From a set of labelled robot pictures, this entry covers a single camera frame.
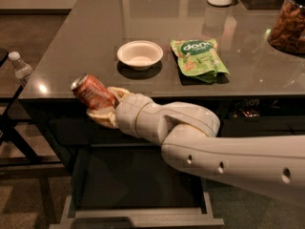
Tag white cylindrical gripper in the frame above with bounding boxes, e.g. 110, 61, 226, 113
87, 87, 167, 142

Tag red coke can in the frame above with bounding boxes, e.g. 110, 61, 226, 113
71, 73, 115, 110

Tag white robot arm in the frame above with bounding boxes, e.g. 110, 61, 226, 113
87, 88, 305, 207

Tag closed top drawer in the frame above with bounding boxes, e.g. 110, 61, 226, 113
47, 114, 222, 146

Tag open middle drawer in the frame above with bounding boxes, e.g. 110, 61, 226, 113
50, 147, 224, 229

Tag open drawer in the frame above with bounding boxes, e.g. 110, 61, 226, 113
50, 147, 224, 229
216, 98, 305, 137

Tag dark cabinet counter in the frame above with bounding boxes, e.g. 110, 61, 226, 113
20, 0, 305, 229

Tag snack packets in drawer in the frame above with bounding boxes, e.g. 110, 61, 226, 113
230, 108, 260, 118

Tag right top open drawer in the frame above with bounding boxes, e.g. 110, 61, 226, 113
216, 98, 305, 137

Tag white paper bowl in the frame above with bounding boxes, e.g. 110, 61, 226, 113
117, 40, 163, 71

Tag clear plastic water bottle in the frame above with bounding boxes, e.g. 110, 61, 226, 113
9, 52, 33, 86

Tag green chip bag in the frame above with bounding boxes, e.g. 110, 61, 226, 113
171, 39, 229, 84

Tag black folding table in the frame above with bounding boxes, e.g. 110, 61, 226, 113
0, 49, 60, 166

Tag glass jar of nuts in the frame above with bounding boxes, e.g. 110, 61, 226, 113
268, 0, 305, 55

